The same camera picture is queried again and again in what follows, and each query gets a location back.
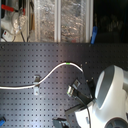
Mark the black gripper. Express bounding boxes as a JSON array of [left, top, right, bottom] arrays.
[[67, 78, 92, 100]]

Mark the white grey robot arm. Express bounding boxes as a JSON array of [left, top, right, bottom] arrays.
[[67, 65, 128, 128]]

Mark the black perforated pegboard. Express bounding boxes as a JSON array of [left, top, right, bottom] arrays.
[[0, 43, 128, 128]]

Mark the blue object bottom left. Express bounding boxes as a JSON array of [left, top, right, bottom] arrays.
[[0, 117, 6, 127]]

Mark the metal cable clip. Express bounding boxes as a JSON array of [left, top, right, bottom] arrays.
[[34, 75, 40, 95]]

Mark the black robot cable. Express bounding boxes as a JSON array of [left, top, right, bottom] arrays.
[[75, 94, 92, 128]]

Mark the blue clamp handle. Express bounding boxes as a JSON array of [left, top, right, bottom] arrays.
[[91, 26, 98, 44]]

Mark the red handled tool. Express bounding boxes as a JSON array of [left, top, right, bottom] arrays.
[[3, 6, 25, 15]]

